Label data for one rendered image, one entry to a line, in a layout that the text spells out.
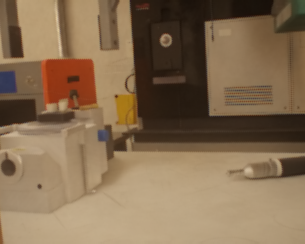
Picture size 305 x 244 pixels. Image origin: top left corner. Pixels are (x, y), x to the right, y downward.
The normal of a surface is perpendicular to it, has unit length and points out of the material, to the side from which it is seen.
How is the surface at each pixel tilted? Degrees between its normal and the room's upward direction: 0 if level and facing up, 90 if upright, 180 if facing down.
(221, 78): 90
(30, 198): 90
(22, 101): 90
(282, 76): 90
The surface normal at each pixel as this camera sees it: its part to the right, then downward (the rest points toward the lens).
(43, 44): -0.35, 0.14
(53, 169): 0.95, -0.02
